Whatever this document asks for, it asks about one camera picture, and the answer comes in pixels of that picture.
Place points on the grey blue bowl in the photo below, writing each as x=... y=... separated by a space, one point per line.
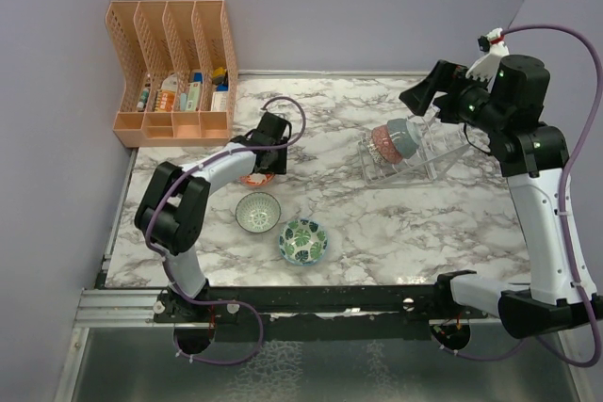
x=405 y=136

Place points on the orange white floral bowl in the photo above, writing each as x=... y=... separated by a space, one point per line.
x=257 y=179

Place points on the white green patterned bowl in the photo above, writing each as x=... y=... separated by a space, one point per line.
x=258 y=212

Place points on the clear acrylic dish rack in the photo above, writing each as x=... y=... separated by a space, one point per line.
x=442 y=146

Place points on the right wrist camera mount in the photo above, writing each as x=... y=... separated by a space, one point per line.
x=494 y=49

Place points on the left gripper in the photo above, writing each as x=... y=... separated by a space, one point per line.
x=279 y=168

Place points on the orange white box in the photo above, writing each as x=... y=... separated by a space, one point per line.
x=168 y=94

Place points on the green leaf pattern bowl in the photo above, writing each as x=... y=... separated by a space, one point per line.
x=303 y=242

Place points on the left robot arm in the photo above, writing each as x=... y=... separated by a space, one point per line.
x=171 y=213

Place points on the white brown lattice bowl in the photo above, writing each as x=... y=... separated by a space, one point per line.
x=374 y=154

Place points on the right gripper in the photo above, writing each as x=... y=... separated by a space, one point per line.
x=446 y=76

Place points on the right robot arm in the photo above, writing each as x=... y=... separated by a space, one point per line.
x=532 y=157

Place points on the orange plastic file organizer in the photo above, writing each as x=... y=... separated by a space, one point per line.
x=160 y=37

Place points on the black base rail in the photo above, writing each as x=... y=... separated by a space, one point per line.
x=311 y=313

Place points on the small bottles in organizer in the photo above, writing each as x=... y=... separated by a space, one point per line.
x=145 y=93

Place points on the green white box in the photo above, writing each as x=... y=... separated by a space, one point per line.
x=190 y=98

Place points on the blue yellow items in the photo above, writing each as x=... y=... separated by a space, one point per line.
x=219 y=78

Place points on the dark floral pink bowl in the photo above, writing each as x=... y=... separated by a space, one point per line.
x=384 y=146

